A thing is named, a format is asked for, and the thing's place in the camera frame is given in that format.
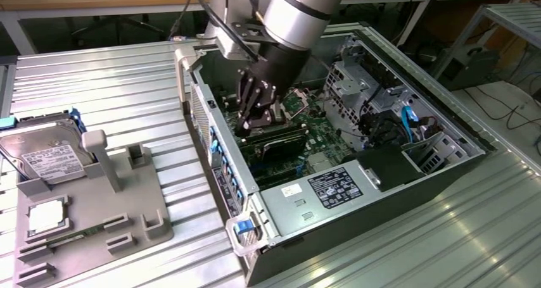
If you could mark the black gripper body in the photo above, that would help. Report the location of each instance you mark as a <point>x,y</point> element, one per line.
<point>281,66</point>

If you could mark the black graphics card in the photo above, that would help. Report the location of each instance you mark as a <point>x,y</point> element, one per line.
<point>284,147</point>

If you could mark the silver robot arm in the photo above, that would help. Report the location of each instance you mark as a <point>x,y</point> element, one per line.
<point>305,12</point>

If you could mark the metal socket cover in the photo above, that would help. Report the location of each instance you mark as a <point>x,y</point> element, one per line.
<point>300,104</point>

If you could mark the RAM stick with black chips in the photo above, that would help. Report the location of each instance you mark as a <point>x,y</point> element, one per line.
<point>280,135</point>

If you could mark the blue card retention clip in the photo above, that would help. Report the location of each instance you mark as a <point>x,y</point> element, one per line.
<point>218,147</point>
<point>236,183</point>
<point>240,197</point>
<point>230,172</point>

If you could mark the green motherboard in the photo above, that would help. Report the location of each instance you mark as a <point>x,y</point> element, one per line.
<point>325,133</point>

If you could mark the silver perforated disk bay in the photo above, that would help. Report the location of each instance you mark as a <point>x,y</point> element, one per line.
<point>344,88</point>

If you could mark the long black expansion slot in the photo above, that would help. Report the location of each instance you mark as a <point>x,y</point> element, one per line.
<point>274,173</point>
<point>277,181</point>

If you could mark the silver chipset heatsink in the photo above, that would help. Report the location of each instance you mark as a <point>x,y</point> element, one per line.
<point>320,163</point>

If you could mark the silver power supply unit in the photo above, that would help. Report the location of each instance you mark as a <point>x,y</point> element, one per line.
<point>296,212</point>

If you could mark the black plastic air shroud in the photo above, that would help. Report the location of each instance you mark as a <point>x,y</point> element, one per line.
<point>389,167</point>

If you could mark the blue case release latch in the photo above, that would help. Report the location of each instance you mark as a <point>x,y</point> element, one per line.
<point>244,227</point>

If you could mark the black office chair base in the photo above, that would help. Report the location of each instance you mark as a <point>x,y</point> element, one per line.
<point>117,19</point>

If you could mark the silver vented disk bay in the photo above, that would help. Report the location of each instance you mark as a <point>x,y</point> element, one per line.
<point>431,159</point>

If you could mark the black box device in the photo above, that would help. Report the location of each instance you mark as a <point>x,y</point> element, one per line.
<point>469,69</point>

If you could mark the open grey PC case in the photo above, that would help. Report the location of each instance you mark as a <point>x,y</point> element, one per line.
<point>339,237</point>

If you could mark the grey parts rack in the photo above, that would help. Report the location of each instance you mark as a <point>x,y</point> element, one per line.
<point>106,212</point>

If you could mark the hard disk with blue carrier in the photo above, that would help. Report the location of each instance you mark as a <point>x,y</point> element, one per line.
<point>46,161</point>

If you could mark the white round table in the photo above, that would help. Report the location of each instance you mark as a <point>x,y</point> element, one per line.
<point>499,93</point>

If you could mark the green RAM stick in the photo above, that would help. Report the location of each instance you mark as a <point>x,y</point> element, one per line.
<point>81,235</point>

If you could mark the silver CPU chip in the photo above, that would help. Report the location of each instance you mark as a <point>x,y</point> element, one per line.
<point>46,215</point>

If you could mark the grey slatted metal shelf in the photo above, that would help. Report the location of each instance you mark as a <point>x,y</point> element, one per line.
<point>520,17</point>

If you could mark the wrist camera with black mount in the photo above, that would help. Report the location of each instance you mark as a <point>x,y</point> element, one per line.
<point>237,50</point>

